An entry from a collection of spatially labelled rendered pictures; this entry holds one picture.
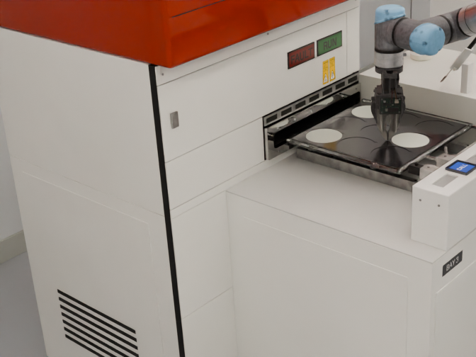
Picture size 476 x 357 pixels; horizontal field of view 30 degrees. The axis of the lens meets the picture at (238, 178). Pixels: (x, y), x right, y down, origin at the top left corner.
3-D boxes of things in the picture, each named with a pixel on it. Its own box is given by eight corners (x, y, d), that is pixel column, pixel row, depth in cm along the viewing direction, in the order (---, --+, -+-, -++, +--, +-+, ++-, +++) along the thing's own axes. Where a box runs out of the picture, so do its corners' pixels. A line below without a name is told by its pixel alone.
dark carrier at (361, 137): (291, 139, 245) (291, 137, 244) (363, 102, 267) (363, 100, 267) (397, 170, 223) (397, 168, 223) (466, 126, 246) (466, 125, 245)
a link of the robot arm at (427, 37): (457, 19, 214) (423, 11, 223) (424, 29, 209) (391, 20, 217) (455, 50, 218) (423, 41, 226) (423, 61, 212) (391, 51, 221)
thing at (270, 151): (264, 159, 245) (262, 127, 241) (356, 110, 274) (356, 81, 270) (268, 161, 244) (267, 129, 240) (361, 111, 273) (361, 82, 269)
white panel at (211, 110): (164, 216, 224) (148, 64, 207) (353, 116, 277) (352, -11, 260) (173, 219, 222) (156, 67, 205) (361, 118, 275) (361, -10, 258)
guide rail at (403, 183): (296, 157, 252) (296, 147, 250) (300, 155, 253) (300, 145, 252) (454, 205, 220) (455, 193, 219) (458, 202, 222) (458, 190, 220)
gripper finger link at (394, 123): (388, 146, 235) (389, 114, 231) (387, 137, 240) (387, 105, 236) (400, 146, 234) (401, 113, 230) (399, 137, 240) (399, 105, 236)
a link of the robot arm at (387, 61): (373, 45, 230) (405, 44, 229) (373, 62, 232) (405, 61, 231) (375, 54, 224) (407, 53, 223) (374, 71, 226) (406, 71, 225)
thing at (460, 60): (448, 90, 252) (449, 44, 246) (454, 86, 254) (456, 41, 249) (467, 94, 248) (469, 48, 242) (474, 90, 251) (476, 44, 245)
